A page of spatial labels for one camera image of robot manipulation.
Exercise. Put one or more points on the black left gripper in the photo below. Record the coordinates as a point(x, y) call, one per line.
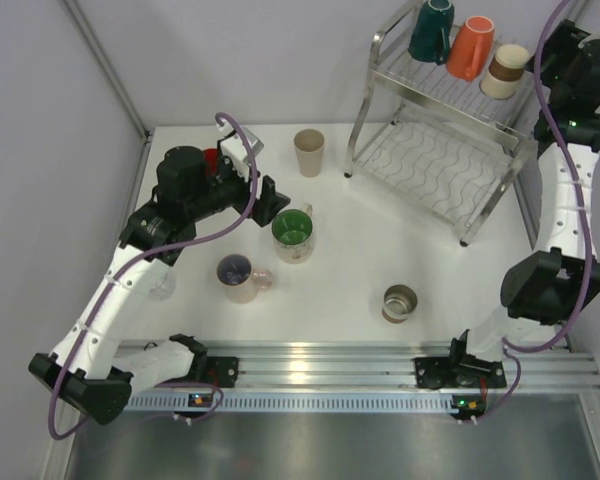
point(269, 202)

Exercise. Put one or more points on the steel lined paper cup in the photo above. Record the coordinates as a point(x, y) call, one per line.
point(399, 302)

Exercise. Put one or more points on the dark teal mug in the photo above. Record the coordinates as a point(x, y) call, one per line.
point(430, 40)

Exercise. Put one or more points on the orange mug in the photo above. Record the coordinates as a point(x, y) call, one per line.
point(471, 48)

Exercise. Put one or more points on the small brown white cup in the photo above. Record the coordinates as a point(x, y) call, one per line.
point(505, 71)

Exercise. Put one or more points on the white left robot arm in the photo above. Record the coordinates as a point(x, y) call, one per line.
point(83, 370)

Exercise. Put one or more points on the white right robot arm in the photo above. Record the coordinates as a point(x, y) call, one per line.
point(542, 296)

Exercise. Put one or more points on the stainless steel dish rack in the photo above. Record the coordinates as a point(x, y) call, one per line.
point(436, 140)

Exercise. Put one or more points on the green interior floral mug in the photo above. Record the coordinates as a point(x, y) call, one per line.
point(293, 234)

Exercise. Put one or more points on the beige tumbler cup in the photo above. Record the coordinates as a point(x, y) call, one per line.
point(309, 148)

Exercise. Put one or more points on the red skull mug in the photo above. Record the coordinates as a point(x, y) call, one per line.
point(211, 157)

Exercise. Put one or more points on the pink purple mug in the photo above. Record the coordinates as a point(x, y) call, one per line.
point(240, 280)

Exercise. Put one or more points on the clear glass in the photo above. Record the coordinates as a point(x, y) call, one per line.
point(163, 289)

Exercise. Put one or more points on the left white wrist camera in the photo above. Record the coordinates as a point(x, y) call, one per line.
point(231, 146)

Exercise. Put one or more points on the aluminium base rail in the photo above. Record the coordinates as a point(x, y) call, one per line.
point(385, 366)

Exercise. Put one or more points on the grey slotted cable duct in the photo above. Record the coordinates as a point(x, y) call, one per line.
point(249, 402)

